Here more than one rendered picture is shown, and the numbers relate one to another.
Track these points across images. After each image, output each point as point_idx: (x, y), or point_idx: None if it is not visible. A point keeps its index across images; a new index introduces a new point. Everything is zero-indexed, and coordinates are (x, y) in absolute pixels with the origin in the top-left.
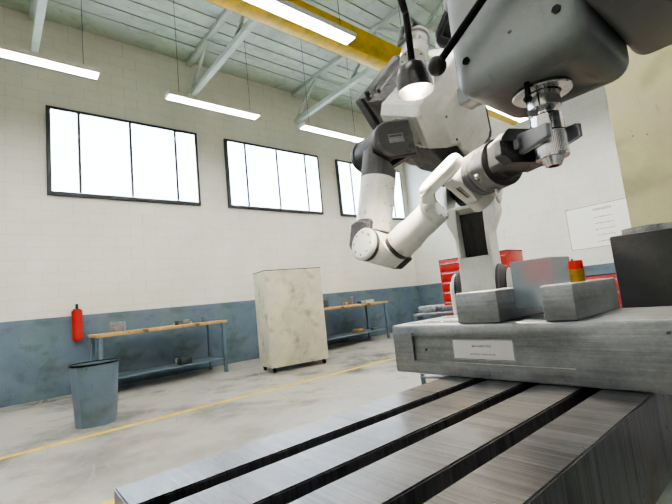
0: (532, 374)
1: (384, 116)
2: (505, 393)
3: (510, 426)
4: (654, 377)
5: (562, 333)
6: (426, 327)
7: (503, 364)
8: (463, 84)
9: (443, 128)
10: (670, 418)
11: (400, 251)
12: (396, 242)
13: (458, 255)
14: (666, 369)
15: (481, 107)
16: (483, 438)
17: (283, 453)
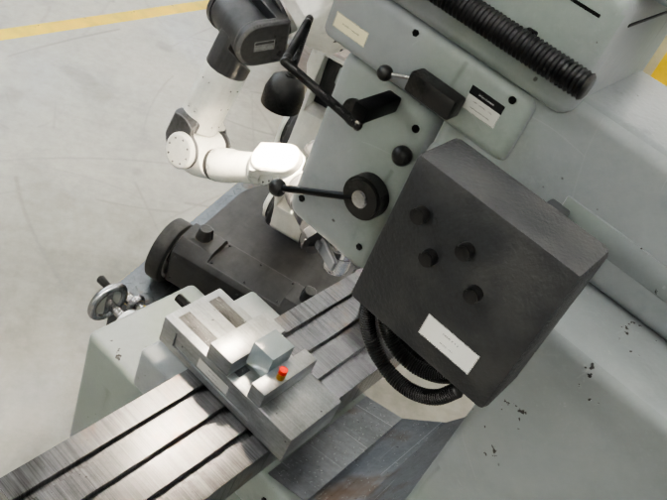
0: (229, 407)
1: None
2: (206, 418)
3: (186, 468)
4: (272, 447)
5: (250, 407)
6: (187, 339)
7: (219, 390)
8: (293, 206)
9: (327, 46)
10: None
11: (213, 180)
12: (212, 174)
13: (303, 105)
14: (277, 448)
15: None
16: (169, 478)
17: (73, 462)
